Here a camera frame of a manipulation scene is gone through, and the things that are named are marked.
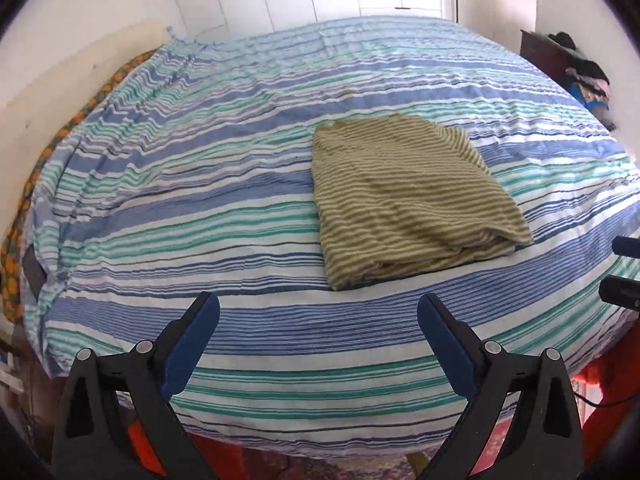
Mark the blue striped bedspread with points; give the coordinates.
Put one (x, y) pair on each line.
(200, 200)

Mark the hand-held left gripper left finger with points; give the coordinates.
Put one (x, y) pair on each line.
(192, 340)

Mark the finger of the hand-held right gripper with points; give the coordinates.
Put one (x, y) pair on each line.
(627, 247)
(622, 291)

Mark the cream padded headboard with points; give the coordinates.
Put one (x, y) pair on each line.
(50, 100)

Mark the green striped knit cardigan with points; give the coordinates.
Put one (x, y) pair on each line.
(400, 200)

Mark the orange floral bed sheet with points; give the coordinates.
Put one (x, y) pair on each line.
(10, 270)

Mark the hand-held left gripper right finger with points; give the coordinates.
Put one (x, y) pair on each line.
(447, 345)

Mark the pile of dark clothes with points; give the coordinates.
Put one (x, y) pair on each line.
(587, 67)

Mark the blue garment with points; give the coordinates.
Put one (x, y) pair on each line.
(592, 100)

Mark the dark wooden dresser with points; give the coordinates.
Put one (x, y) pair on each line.
(537, 52)

